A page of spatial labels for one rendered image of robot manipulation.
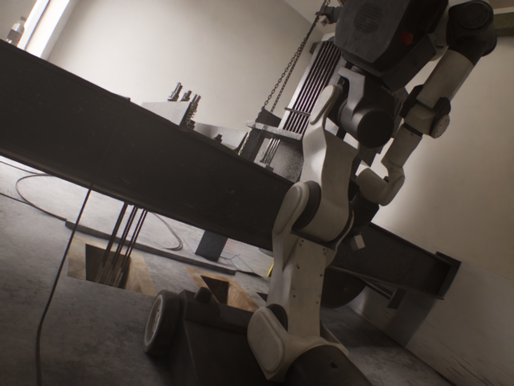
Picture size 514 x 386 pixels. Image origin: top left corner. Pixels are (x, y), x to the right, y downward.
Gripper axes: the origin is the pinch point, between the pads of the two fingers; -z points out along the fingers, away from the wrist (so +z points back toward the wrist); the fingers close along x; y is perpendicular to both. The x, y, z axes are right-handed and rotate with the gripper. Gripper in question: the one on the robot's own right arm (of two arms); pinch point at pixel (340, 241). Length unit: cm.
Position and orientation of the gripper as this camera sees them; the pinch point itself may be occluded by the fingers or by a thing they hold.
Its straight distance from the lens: 111.6
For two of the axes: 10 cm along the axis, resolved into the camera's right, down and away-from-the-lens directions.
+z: 3.8, -7.9, -4.8
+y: -5.6, -6.1, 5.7
